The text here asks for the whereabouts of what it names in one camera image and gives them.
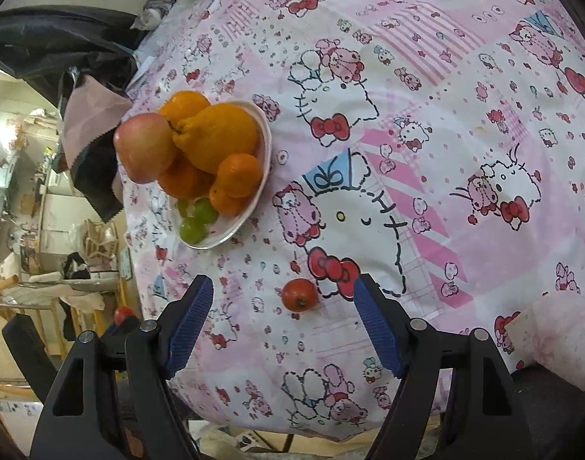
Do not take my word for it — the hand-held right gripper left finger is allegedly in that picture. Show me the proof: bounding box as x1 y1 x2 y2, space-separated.
28 274 215 460

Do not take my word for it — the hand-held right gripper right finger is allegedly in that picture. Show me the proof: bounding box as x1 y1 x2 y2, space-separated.
352 273 530 460

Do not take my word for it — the green grape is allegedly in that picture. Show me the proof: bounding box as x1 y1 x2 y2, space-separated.
191 198 216 225
178 217 208 244

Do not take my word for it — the pink strawberry-shaped plate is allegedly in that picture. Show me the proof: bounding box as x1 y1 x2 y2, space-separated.
170 100 273 250

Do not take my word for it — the small mandarin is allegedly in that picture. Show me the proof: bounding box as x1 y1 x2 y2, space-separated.
216 153 263 199
209 179 250 216

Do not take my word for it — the red apple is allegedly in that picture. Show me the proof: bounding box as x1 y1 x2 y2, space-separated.
113 112 180 185

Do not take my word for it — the large round orange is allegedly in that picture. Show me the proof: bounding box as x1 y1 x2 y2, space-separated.
157 90 211 128

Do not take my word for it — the white cloth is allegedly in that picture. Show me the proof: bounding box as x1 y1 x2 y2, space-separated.
14 271 106 310

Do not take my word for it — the black slanted bar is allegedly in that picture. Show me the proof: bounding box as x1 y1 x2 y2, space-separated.
1 315 59 394

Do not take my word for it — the wooden rack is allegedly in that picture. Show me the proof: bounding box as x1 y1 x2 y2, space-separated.
81 218 120 262

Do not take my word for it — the black zigzag-edged cloth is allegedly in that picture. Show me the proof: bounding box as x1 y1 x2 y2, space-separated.
72 141 126 223

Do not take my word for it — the smooth round orange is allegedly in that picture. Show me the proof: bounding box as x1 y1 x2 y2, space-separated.
157 153 216 200

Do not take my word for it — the bumpy knobbed orange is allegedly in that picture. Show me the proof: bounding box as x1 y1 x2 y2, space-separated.
168 103 260 174

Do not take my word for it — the pink zigzag-edged cloth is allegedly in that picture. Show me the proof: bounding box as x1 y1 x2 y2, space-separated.
57 74 132 168

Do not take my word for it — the pink cartoon printed tablecloth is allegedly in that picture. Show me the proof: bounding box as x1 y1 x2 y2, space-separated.
117 0 585 442

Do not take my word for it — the glossy black bag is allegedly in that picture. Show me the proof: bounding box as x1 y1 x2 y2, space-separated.
0 4 144 101

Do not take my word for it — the grey cloth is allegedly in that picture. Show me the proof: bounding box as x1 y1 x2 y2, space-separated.
129 0 180 32

